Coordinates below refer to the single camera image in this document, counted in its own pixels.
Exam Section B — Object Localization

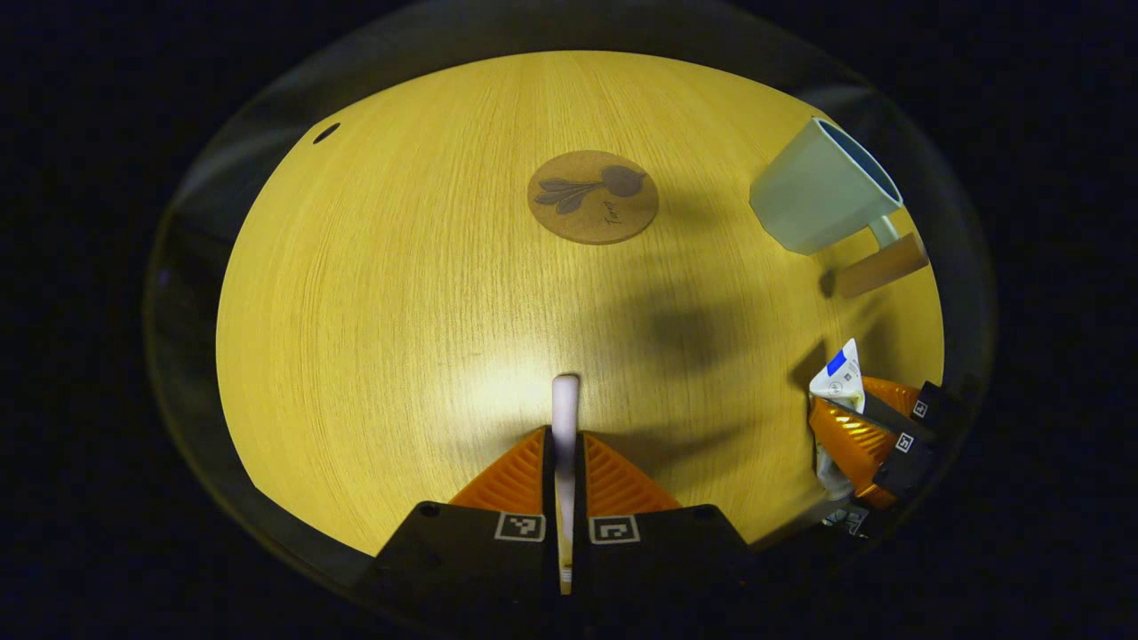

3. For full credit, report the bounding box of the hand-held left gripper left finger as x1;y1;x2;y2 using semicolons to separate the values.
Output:
354;426;565;616

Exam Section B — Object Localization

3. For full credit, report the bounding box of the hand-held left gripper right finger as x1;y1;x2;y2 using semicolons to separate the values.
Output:
572;432;767;616

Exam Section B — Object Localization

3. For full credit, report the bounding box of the pale green cup wooden handle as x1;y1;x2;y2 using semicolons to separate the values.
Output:
749;117;930;300

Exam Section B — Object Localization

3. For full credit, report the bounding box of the round cork coaster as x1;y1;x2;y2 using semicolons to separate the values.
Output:
527;150;660;245

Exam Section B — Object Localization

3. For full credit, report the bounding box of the white toothpaste tube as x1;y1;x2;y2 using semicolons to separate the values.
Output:
808;339;866;500

